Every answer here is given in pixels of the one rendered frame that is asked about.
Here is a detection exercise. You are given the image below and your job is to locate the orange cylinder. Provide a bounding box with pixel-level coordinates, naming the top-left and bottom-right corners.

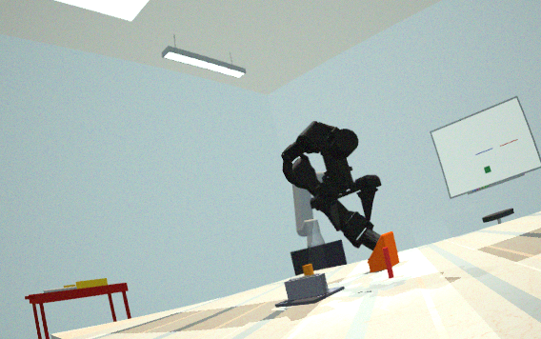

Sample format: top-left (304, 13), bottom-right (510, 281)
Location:
top-left (303, 264), bottom-right (314, 275)

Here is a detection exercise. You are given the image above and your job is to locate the red peg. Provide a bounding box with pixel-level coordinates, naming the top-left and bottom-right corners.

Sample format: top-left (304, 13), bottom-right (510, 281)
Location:
top-left (382, 248), bottom-right (394, 278)

